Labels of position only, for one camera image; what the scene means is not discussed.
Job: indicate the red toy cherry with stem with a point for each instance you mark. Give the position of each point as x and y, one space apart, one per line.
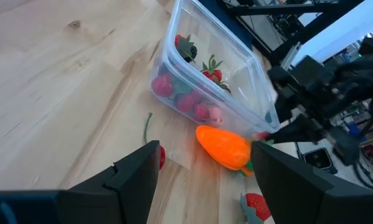
162 157

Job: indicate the orange toy carrot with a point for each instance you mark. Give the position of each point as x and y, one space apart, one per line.
223 147

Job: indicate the pink toy raspberry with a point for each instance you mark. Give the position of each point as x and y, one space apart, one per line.
216 116

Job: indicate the black aluminium frame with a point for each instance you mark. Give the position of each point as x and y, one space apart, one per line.
282 9

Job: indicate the dark toy blackberry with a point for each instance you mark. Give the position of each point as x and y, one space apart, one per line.
192 55

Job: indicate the clear plastic container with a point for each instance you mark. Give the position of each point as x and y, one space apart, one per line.
242 81

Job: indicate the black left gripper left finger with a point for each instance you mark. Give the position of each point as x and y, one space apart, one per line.
127 193

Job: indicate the small red toy cherry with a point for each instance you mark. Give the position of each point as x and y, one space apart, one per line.
262 135

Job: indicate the red toy strawberry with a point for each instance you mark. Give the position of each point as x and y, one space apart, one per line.
215 74
259 205
178 40

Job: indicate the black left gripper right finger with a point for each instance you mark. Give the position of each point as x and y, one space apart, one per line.
298 199

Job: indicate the red toy raspberry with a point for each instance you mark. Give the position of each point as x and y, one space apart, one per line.
184 103
162 86
201 111

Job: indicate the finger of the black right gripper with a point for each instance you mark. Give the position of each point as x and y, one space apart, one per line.
298 132
282 105

